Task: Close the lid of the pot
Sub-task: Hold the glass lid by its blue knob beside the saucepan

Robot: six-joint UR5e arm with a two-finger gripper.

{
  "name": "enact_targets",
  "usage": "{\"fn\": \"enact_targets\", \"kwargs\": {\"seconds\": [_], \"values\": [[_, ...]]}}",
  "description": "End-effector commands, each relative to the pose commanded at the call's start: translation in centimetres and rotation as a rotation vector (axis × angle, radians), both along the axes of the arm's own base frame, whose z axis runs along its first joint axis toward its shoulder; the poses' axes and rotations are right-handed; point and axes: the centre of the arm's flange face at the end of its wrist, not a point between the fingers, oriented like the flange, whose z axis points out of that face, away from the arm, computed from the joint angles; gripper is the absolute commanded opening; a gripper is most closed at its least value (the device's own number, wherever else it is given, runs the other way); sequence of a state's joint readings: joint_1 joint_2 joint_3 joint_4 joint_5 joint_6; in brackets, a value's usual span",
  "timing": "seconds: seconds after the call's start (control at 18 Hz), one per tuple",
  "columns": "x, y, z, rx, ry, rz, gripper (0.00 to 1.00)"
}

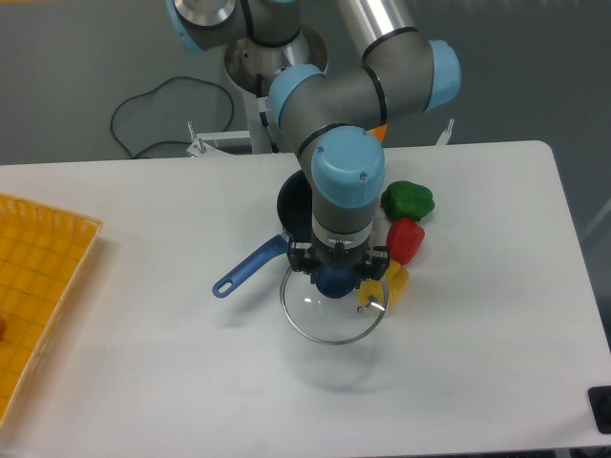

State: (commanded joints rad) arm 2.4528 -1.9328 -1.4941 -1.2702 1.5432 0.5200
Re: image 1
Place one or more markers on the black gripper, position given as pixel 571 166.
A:
pixel 312 258

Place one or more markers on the glass pot lid blue knob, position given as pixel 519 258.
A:
pixel 333 321

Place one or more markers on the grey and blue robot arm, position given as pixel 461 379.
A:
pixel 345 166

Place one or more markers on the yellow bell pepper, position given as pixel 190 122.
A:
pixel 397 278

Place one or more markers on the red bell pepper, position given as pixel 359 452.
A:
pixel 404 239

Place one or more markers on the green bell pepper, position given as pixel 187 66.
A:
pixel 406 199

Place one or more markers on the black object at table corner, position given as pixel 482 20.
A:
pixel 599 399

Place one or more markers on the yellow plastic basket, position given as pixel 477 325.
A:
pixel 43 248

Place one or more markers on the blue saucepan with handle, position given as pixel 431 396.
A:
pixel 294 209

